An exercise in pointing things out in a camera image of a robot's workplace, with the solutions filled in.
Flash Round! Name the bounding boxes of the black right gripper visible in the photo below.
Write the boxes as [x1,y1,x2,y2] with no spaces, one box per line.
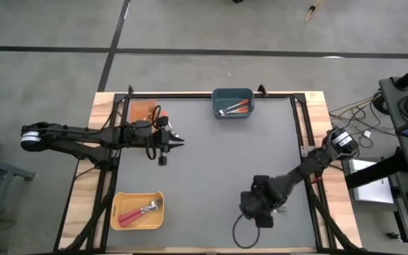
[239,189,287,229]

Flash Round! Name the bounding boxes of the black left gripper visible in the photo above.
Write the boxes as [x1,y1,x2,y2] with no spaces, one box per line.
[146,115,186,166]

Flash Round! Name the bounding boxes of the white flat box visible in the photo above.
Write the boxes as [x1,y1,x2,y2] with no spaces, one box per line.
[347,158,395,205]

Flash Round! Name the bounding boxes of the neighbouring grey work table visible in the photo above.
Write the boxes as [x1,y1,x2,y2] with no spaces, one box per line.
[379,76,408,174]

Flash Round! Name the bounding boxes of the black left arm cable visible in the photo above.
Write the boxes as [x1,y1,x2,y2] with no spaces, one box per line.
[143,104,162,161]

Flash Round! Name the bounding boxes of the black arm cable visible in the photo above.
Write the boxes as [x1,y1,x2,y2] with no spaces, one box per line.
[232,211,261,249]
[143,104,162,161]

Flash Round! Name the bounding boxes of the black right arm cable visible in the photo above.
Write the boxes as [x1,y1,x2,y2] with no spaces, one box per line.
[232,211,261,249]

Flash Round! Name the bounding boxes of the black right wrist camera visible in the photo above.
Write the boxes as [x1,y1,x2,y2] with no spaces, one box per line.
[252,174,274,192]

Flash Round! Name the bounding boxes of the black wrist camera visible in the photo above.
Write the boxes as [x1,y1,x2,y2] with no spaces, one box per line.
[131,120,152,138]
[252,174,274,192]

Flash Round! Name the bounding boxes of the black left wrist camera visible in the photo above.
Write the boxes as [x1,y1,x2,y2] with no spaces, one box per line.
[131,120,152,138]

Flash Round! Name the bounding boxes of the black table frame rail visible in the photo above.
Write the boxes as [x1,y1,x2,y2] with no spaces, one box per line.
[86,93,127,251]
[124,91,294,100]
[288,93,327,251]

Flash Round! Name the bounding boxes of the black floor cables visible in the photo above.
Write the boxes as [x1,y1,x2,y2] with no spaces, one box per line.
[329,92,391,149]

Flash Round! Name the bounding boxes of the yellow rope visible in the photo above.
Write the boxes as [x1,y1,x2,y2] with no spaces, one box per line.
[305,0,324,23]

